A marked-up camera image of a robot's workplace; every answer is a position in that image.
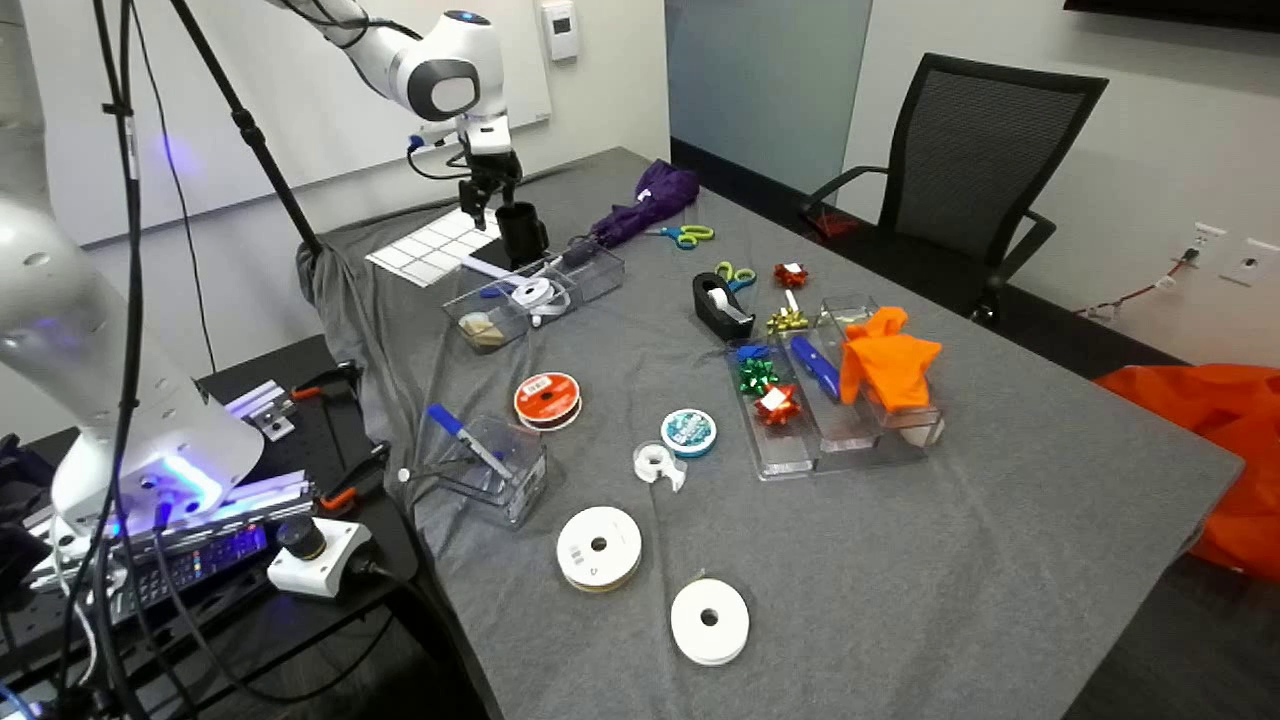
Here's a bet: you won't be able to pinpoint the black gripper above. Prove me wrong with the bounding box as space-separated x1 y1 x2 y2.
459 122 526 230

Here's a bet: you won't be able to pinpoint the black cup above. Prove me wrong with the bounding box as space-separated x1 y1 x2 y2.
497 204 550 269

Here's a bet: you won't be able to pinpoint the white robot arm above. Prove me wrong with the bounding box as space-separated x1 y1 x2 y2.
0 0 508 536

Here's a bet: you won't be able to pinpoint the small digital scale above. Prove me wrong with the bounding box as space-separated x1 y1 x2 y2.
469 235 550 271

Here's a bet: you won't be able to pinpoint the white grid paper sheet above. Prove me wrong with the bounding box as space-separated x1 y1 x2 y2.
369 208 499 287

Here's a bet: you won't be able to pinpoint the clear tray with white ribbon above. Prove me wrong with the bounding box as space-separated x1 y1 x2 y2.
445 257 625 353

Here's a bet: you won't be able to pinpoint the purple folded umbrella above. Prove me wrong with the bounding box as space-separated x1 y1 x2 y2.
563 161 699 269

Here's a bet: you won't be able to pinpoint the orange ribbon spool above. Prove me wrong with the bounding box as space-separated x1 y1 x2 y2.
514 374 585 431

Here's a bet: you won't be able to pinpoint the black tape dispenser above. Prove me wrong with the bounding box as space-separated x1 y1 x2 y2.
694 271 756 343

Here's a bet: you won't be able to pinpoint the green yellow bow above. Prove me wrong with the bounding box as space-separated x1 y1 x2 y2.
713 260 762 292

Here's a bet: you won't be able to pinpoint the black tripod pole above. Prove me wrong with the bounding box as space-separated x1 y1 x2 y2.
167 0 324 257

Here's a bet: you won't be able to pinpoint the clear box with blue pen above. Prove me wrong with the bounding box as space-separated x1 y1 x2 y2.
424 406 550 530

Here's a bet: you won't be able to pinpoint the teal ribbon spool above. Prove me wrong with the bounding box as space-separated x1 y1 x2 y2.
660 407 722 460

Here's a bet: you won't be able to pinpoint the small red bow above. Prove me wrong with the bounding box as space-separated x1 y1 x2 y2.
772 260 811 287

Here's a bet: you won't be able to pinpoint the small white tape roll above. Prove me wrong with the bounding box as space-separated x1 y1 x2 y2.
634 443 687 487

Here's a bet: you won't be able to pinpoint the gold gift bow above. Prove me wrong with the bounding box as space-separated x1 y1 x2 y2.
767 310 811 336

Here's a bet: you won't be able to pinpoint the green blue gift bow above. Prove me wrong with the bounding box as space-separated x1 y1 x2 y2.
732 343 779 397

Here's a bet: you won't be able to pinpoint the grey table cloth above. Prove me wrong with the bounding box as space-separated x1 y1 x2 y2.
292 145 1247 720

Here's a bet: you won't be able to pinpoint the clear tray with bows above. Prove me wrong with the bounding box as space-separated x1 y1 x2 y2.
727 341 811 485

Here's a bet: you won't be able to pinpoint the red gift bow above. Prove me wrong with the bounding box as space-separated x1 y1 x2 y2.
756 386 800 428

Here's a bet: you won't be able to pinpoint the clear tray with blue item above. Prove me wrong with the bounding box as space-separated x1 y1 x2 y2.
783 334 876 457

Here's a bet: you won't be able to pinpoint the white ribbon spool near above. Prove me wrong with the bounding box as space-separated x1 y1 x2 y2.
556 504 646 592

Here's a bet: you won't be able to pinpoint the white ribbon spool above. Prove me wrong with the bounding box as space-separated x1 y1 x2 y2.
556 504 646 592
670 578 753 668

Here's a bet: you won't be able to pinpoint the white emergency stop button box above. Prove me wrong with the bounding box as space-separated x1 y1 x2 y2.
267 515 371 600

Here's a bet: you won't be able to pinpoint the orange tissue paper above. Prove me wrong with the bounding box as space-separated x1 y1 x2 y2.
842 304 942 413

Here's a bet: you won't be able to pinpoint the white ribbon spool front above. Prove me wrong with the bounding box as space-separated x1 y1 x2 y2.
670 578 753 668

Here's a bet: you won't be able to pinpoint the black office chair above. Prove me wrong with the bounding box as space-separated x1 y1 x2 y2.
800 52 1107 323

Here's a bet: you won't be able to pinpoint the orange fabric on floor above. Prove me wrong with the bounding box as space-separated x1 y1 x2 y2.
1106 364 1280 582

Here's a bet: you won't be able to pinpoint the white wall thermostat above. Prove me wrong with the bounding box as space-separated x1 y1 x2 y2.
539 0 582 63

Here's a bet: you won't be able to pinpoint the green scissors handles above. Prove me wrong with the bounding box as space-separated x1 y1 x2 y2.
660 225 718 254

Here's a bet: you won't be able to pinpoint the wall power outlet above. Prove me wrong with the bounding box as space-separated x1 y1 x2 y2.
1182 225 1227 269

